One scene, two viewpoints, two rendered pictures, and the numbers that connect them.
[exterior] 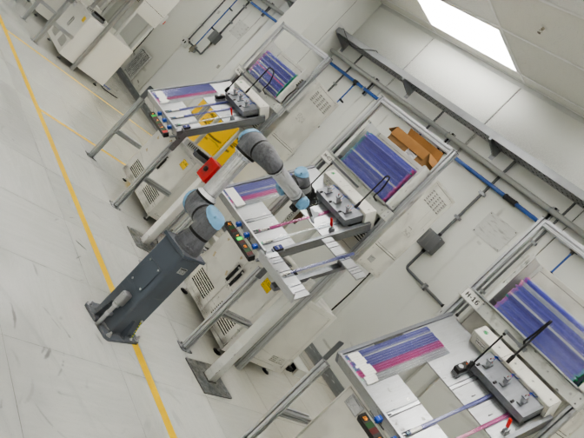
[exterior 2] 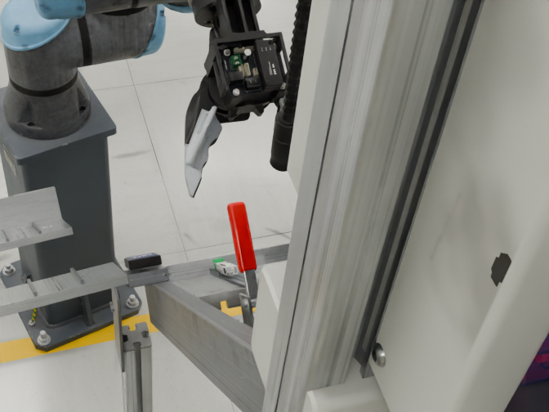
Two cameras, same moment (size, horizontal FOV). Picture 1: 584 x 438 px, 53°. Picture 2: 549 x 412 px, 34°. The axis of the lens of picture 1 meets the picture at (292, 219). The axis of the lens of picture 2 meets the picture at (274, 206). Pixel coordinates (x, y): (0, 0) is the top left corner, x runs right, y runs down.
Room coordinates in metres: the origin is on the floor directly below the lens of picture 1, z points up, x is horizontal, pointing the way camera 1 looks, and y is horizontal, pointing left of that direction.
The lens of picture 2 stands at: (3.68, -0.62, 1.69)
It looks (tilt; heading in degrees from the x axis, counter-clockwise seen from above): 48 degrees down; 114
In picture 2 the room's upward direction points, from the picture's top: 8 degrees clockwise
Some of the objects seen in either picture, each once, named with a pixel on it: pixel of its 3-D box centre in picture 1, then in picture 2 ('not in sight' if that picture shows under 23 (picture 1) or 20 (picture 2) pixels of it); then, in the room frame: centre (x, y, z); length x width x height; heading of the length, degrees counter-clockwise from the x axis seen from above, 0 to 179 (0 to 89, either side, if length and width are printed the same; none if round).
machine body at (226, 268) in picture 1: (255, 300); not in sight; (3.95, -0.21, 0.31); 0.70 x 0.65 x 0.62; 48
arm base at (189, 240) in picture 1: (193, 239); (45, 89); (2.81, 0.27, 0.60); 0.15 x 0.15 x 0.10
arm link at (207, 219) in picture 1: (209, 221); (42, 35); (2.82, 0.28, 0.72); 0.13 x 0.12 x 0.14; 52
